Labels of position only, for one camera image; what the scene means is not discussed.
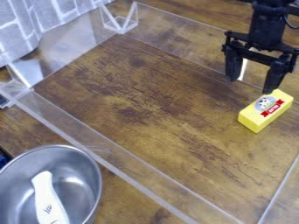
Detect yellow butter block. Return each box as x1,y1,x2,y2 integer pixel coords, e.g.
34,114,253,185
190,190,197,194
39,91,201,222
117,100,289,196
238,89,296,133

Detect clear acrylic enclosure wall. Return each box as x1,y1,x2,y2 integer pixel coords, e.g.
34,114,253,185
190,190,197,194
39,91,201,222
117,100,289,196
0,0,299,224

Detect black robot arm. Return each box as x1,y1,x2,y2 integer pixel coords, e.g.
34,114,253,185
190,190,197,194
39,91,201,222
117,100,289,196
222,0,299,95

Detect white plastic utensil handle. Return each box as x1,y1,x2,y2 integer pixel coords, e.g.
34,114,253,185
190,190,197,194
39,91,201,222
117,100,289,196
33,171,71,224

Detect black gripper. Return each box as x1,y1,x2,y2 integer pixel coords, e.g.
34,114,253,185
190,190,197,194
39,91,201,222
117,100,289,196
222,3,299,95

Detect silver metal bowl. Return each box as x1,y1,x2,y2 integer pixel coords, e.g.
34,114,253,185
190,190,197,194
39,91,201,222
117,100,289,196
0,144,103,224

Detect black cable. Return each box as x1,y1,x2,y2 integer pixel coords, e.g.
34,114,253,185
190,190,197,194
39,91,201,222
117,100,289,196
284,12,299,30

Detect grey white brick-pattern cloth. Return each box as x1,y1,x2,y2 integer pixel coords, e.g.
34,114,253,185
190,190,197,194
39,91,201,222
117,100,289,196
0,0,115,67

